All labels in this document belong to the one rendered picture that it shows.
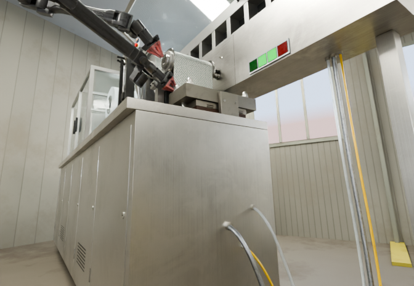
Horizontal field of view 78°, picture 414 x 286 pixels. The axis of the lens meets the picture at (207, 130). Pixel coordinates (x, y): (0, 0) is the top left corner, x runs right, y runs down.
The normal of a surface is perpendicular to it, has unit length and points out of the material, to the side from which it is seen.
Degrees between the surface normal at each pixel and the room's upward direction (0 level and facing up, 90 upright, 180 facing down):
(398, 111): 90
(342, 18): 90
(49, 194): 90
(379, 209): 90
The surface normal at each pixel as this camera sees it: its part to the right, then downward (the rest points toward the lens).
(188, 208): 0.56, -0.20
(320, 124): -0.56, -0.18
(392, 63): -0.83, -0.11
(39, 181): 0.83, -0.14
